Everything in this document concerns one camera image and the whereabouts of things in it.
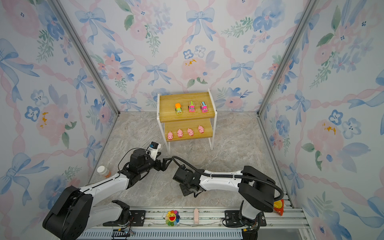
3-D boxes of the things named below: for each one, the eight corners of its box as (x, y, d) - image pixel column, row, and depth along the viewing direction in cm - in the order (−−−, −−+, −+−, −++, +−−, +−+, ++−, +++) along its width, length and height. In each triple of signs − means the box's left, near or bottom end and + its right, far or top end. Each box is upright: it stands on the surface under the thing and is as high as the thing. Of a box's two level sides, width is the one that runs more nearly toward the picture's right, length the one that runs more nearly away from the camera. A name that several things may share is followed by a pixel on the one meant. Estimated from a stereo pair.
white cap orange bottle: (102, 178, 89) (95, 172, 82) (105, 171, 91) (98, 165, 85) (109, 178, 89) (103, 172, 82) (112, 171, 91) (105, 165, 85)
